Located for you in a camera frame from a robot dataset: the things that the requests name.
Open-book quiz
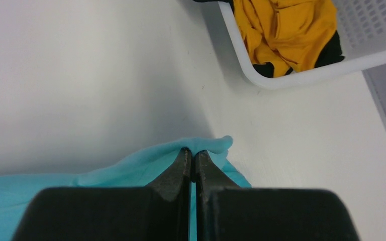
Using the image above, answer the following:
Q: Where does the cyan t-shirt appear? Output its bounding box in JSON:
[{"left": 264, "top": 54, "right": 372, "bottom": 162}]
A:
[{"left": 0, "top": 136, "right": 251, "bottom": 240}]

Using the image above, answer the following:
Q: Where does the white plastic basket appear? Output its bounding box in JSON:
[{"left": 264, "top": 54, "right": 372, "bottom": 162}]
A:
[{"left": 218, "top": 0, "right": 386, "bottom": 90}]

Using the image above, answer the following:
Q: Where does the yellow t-shirt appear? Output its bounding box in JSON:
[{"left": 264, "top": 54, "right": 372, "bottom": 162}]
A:
[{"left": 233, "top": 0, "right": 338, "bottom": 78}]

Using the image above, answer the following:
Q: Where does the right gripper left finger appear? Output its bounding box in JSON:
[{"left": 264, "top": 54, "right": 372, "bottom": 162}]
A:
[{"left": 13, "top": 148, "right": 192, "bottom": 240}]

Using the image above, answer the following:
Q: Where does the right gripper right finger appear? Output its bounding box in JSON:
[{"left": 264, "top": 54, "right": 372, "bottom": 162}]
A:
[{"left": 195, "top": 151, "right": 359, "bottom": 240}]

